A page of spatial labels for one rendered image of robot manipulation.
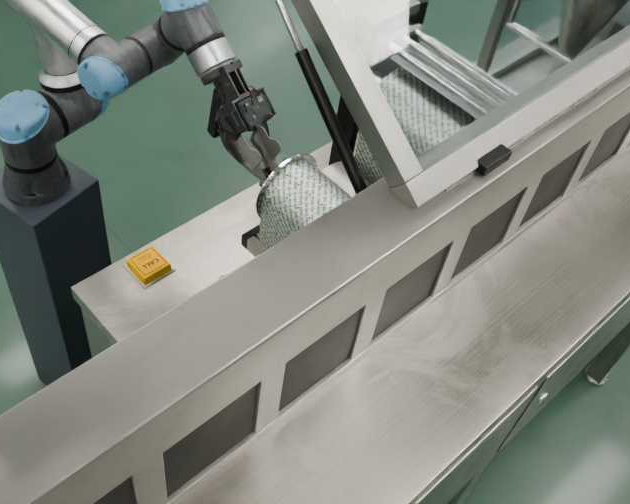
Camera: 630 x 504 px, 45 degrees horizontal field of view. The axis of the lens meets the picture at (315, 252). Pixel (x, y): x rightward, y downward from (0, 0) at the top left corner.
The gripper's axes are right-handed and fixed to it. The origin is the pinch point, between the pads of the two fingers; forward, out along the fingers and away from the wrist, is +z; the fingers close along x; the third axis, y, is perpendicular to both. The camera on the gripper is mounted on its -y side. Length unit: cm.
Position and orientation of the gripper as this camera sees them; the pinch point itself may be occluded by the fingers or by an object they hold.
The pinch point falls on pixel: (265, 173)
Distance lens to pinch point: 139.6
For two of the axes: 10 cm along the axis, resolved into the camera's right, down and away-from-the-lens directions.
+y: 5.2, -1.0, -8.5
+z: 4.5, 8.8, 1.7
